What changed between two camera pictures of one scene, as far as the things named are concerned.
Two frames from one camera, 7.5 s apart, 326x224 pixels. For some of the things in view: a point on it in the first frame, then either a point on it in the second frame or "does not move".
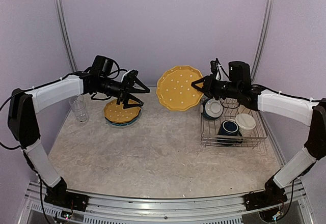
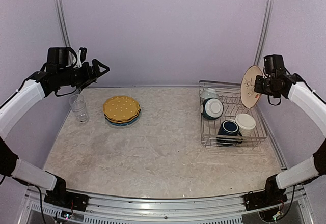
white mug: (246, 123) does not move
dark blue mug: (228, 133) does not move
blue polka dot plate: (126, 123) does not move
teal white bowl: (212, 108) does not move
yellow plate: (175, 91) to (120, 107)
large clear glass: (78, 104) does not move
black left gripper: (125, 94) to (96, 74)
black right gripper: (208, 87) to (258, 86)
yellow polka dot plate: (116, 113) does not move
